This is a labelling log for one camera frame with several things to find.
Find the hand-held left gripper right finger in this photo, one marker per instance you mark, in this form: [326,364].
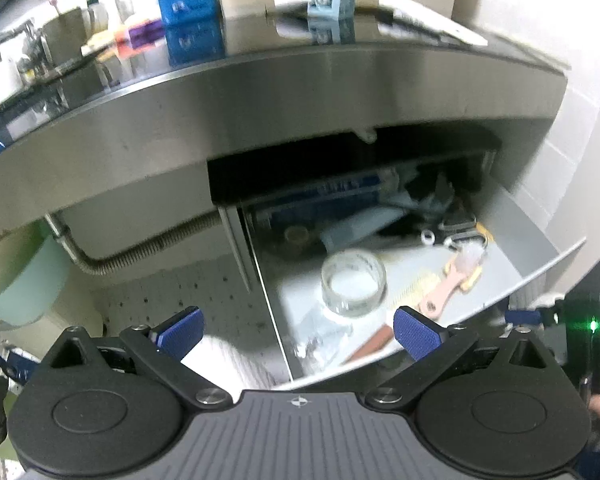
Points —
[417,337]

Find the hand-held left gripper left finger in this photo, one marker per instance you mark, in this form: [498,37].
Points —
[182,332]

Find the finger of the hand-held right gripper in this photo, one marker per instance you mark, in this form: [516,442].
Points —
[525,317]

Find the metal drawer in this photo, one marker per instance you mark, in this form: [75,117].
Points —
[510,240]

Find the brown flat stick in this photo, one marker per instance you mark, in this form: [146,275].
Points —
[372,342]

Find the yellow comb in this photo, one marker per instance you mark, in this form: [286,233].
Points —
[412,287]

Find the white cloth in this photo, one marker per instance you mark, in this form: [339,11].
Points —
[230,365]

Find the pink brush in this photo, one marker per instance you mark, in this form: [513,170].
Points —
[455,280]

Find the clear glass jar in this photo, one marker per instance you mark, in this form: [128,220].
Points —
[352,285]

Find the metal clip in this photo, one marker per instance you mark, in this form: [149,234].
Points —
[462,240]

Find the clear plastic bag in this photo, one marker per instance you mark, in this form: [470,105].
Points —
[310,330]

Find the light blue tube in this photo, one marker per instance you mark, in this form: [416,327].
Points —
[360,227]

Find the black tool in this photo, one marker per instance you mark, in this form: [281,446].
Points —
[445,200]

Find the round gold lid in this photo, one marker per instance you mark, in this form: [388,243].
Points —
[297,235]

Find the blue and white tube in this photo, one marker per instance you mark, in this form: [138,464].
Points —
[320,200]

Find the pale green bin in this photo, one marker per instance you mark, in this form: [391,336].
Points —
[20,285]

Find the stainless steel counter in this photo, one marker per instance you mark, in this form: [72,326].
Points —
[280,90]

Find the purple box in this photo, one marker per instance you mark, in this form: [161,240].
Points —
[145,35]

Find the white bottle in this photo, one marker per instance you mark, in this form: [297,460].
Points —
[2,80]

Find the long white tube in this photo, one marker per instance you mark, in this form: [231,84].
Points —
[430,17]

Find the metal container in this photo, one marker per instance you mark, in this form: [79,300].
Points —
[65,32]

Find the blue plastic basket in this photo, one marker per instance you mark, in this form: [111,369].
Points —
[187,0]

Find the light blue block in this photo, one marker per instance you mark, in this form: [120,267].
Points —
[330,0]

